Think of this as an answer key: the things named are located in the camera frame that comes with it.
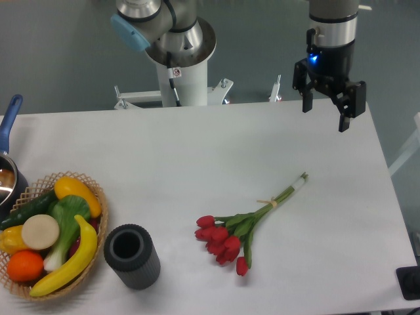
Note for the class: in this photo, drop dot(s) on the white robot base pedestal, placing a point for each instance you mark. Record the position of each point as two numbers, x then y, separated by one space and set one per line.
181 61

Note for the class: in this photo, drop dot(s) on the dark grey ribbed vase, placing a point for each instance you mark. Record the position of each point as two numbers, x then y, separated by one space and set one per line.
130 253

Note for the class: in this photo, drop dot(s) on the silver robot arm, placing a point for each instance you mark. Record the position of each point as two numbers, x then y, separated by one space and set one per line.
141 23

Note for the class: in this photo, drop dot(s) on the yellow squash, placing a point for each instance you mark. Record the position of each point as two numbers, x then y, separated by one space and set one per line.
66 186

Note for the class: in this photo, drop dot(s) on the red tulip bouquet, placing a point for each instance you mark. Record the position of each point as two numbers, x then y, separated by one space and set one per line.
230 238

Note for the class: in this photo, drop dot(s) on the green bok choy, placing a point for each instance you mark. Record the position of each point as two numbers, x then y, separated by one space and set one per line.
63 212

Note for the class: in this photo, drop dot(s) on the yellow bell pepper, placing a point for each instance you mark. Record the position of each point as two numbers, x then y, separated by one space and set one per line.
11 240

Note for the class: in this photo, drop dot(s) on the woven wicker basket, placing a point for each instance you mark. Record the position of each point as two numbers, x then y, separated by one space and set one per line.
38 188

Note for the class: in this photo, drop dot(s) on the blue handled saucepan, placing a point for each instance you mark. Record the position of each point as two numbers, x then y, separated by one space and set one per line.
13 182

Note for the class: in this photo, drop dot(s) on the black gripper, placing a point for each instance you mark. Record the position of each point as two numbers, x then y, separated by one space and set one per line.
326 70

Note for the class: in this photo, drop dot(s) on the black device at edge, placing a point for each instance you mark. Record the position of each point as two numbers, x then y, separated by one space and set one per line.
408 279

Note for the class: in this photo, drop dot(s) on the round beige bread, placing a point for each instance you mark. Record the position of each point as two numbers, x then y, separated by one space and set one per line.
40 232

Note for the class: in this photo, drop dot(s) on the green cucumber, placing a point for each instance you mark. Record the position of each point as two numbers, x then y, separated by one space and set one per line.
36 206

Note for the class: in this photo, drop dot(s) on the yellow banana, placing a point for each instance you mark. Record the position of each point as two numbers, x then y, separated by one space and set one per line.
74 266

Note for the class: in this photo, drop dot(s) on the orange fruit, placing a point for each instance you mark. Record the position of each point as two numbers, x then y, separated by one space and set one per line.
25 266

